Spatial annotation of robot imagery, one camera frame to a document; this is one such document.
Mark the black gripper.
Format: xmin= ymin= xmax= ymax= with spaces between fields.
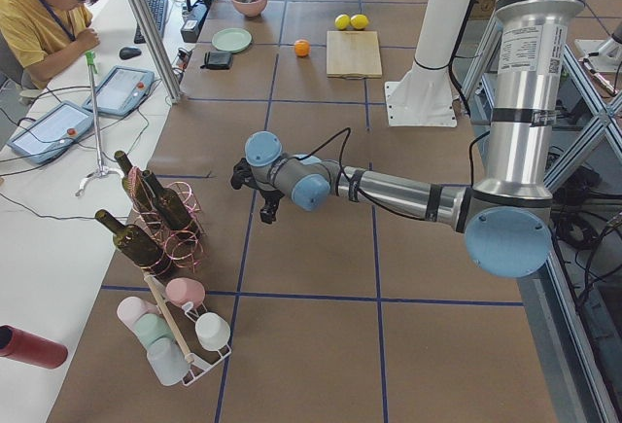
xmin=230 ymin=158 xmax=284 ymax=224

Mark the copper wire bottle rack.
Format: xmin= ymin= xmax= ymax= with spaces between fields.
xmin=122 ymin=165 xmax=202 ymax=281

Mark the wooden cutting board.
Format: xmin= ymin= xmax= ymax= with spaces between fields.
xmin=327 ymin=31 xmax=383 ymax=79

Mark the blue teach pendant tablet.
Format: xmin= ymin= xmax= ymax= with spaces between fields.
xmin=89 ymin=65 xmax=155 ymax=118

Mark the metal stand with green clip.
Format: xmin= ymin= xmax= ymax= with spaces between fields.
xmin=75 ymin=51 xmax=123 ymax=197

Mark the light pink cup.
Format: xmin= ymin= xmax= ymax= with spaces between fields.
xmin=117 ymin=297 xmax=160 ymax=332

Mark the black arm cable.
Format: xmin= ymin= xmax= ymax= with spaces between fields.
xmin=291 ymin=126 xmax=492 ymax=223

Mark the grey blue cup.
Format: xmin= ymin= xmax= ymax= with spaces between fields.
xmin=146 ymin=337 xmax=190 ymax=386

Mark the wooden rack handle rod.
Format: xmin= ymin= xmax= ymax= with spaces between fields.
xmin=144 ymin=275 xmax=194 ymax=364

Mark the pale green cup on rack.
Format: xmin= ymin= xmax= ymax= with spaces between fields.
xmin=131 ymin=313 xmax=174 ymax=349

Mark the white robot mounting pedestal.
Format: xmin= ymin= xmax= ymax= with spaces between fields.
xmin=385 ymin=0 xmax=471 ymax=127

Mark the pale green plate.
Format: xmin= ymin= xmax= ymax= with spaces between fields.
xmin=212 ymin=28 xmax=253 ymax=53

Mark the person in yellow shirt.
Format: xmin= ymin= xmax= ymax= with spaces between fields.
xmin=1 ymin=0 xmax=100 ymax=89

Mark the black computer mouse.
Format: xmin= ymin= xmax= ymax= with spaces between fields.
xmin=119 ymin=46 xmax=142 ymax=60

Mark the yellow lemon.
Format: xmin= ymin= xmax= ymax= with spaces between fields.
xmin=350 ymin=14 xmax=369 ymax=30
xmin=334 ymin=14 xmax=351 ymax=31

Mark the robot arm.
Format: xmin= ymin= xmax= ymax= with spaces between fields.
xmin=230 ymin=0 xmax=585 ymax=278

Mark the dark green wine bottle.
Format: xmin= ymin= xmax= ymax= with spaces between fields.
xmin=95 ymin=209 xmax=177 ymax=281

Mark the red cylinder bottle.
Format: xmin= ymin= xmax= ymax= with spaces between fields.
xmin=1 ymin=325 xmax=68 ymax=370

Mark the black keyboard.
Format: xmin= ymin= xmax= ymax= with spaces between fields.
xmin=133 ymin=0 xmax=168 ymax=44

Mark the white cup on rack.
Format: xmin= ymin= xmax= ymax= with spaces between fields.
xmin=195 ymin=312 xmax=230 ymax=351

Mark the pink cup on rack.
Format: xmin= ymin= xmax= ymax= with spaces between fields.
xmin=165 ymin=277 xmax=206 ymax=308

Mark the aluminium frame post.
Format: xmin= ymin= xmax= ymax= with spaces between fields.
xmin=109 ymin=0 xmax=185 ymax=106

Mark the dark folded cloth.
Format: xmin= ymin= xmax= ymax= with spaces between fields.
xmin=200 ymin=51 xmax=233 ymax=70

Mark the orange fruit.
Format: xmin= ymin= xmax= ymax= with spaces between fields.
xmin=294 ymin=39 xmax=311 ymax=58

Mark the white wire cup rack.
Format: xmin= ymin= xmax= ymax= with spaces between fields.
xmin=159 ymin=282 xmax=232 ymax=387

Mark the pink bowl with ice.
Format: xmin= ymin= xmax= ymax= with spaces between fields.
xmin=231 ymin=0 xmax=268 ymax=18

